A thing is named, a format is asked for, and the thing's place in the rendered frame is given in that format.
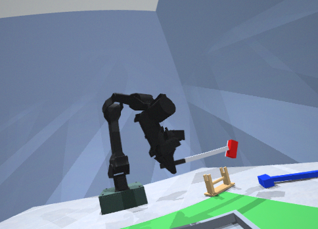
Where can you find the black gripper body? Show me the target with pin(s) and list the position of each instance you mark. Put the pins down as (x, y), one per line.
(159, 144)

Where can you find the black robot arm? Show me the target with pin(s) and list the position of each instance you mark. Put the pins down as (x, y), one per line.
(154, 111)

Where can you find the green rectangular mat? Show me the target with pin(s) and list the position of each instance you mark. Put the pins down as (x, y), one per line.
(264, 213)

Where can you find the blue golf putter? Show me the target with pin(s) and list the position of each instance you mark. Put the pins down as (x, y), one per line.
(267, 181)

